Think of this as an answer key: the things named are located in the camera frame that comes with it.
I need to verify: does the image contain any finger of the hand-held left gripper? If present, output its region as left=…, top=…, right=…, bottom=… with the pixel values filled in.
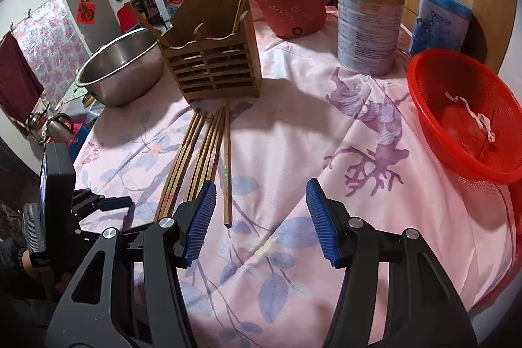
left=93, top=196, right=135, bottom=230
left=71, top=188, right=98, bottom=216

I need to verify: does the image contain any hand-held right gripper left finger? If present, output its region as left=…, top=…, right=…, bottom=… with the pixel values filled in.
left=43, top=180, right=218, bottom=348

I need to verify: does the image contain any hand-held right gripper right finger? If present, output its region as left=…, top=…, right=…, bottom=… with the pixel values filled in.
left=305, top=177, right=479, bottom=348

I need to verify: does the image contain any bundle of wooden chopsticks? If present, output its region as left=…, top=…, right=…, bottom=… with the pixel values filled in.
left=154, top=99, right=233, bottom=228

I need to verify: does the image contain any wooden chopstick holder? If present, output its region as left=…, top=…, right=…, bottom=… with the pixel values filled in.
left=157, top=0, right=262, bottom=104

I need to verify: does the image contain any metal kettle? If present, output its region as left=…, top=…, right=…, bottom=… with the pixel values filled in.
left=45, top=113, right=76, bottom=145

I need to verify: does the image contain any pink floral cloth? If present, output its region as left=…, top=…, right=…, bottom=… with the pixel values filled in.
left=73, top=18, right=515, bottom=348

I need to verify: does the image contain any dark red cloth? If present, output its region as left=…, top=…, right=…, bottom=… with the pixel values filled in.
left=0, top=32, right=45, bottom=125

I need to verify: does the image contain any stainless steel bowl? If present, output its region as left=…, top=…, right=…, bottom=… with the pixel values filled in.
left=75, top=27, right=166, bottom=107

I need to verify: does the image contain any pink floral curtain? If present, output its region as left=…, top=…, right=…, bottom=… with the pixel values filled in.
left=13, top=0, right=91, bottom=105

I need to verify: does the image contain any red plastic colander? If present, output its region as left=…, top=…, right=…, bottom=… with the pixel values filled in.
left=408, top=49, right=522, bottom=186

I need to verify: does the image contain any small red paper decoration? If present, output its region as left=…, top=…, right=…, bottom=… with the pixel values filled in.
left=76, top=0, right=97, bottom=23

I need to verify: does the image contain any red bag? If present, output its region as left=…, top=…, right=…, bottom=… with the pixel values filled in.
left=117, top=6, right=141, bottom=36

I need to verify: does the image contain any dark chopstick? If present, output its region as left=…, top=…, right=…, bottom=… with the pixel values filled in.
left=124, top=2, right=170, bottom=48

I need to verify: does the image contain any dark sauce bottle yellow cap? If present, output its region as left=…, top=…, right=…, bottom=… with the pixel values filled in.
left=130, top=0, right=159, bottom=23

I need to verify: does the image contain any milk powder can gold lid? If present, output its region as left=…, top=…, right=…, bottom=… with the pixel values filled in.
left=335, top=0, right=405, bottom=77

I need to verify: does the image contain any red electric pot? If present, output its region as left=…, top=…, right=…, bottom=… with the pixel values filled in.
left=253, top=0, right=337, bottom=39

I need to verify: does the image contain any pale chopstick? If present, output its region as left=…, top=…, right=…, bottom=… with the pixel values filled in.
left=232, top=0, right=253, bottom=36

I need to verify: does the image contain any blue plastic tub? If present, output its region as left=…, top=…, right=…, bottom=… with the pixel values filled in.
left=409, top=0, right=473, bottom=56

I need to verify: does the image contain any white string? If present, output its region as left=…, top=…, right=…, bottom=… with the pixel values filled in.
left=446, top=90, right=497, bottom=144

